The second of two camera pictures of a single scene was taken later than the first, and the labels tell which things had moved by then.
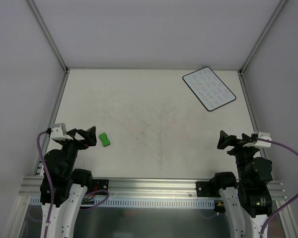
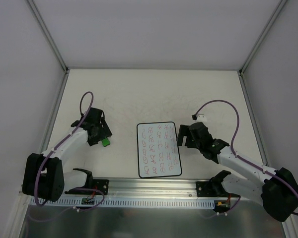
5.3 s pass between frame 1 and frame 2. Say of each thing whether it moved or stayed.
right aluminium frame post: stayed
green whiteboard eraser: stayed
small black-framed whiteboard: moved
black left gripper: moved
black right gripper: moved
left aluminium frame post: stayed
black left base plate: stayed
